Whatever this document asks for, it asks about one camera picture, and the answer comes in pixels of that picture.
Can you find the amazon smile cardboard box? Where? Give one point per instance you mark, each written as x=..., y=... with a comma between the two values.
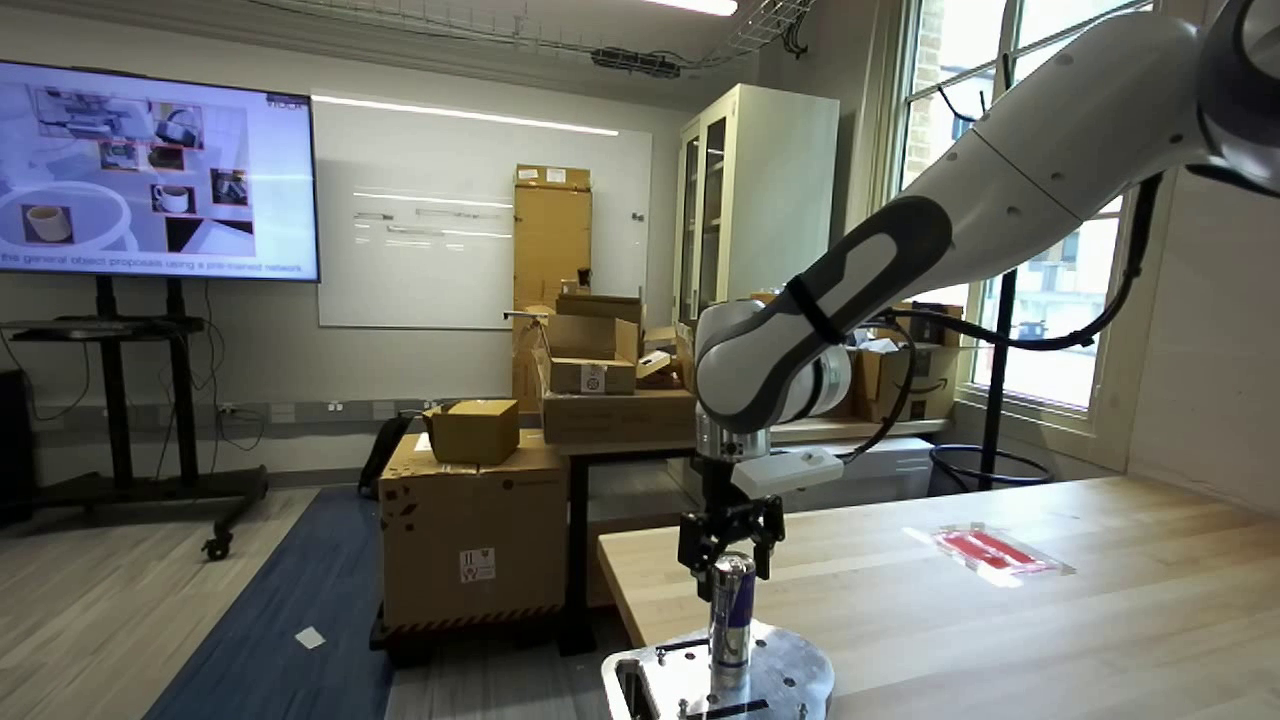
x=930, y=387

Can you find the open flap cardboard box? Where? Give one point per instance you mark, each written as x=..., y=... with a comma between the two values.
x=592, y=325

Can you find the white paper scrap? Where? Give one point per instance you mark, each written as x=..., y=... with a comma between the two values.
x=310, y=636

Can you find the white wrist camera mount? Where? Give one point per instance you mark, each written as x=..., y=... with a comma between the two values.
x=791, y=475

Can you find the silver metal platform plate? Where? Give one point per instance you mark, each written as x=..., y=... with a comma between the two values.
x=787, y=673

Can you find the small closed cardboard box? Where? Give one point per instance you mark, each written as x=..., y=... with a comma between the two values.
x=474, y=429

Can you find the long flat cardboard box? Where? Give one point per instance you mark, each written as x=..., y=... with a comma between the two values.
x=621, y=417

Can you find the red and white table label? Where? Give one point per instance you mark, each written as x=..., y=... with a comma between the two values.
x=990, y=551

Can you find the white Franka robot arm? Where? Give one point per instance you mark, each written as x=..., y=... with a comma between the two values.
x=1042, y=162

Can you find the red bull can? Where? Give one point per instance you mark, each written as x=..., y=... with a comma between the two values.
x=729, y=627

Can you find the crumpled packing paper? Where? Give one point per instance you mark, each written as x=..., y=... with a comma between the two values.
x=660, y=368

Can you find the white glass door cabinet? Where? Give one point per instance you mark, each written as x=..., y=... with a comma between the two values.
x=774, y=172

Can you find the ceiling light panel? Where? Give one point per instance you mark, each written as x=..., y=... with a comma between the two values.
x=697, y=5

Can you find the open cardboard box dark inside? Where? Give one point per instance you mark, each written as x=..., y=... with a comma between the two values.
x=943, y=325

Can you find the black rolling television stand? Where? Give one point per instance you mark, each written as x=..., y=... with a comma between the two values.
x=132, y=400

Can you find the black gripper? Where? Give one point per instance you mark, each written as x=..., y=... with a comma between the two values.
x=729, y=520

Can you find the large cardboard box with sticker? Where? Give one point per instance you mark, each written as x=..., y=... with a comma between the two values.
x=471, y=540

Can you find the black coat rack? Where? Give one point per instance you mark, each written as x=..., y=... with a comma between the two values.
x=1003, y=387

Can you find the large wall television screen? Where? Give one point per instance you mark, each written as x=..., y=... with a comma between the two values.
x=155, y=172

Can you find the blue floor carpet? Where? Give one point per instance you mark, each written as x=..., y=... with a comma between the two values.
x=287, y=627

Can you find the white wall whiteboard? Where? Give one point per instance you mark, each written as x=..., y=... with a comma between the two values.
x=440, y=226

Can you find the black floor speaker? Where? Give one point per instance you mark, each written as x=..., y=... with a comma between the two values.
x=16, y=444

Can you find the small labelled cardboard box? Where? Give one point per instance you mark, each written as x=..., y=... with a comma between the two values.
x=590, y=379

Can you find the black legged side table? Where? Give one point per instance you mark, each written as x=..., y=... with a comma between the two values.
x=579, y=535

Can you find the large paned window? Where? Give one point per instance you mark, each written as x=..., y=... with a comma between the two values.
x=1054, y=333

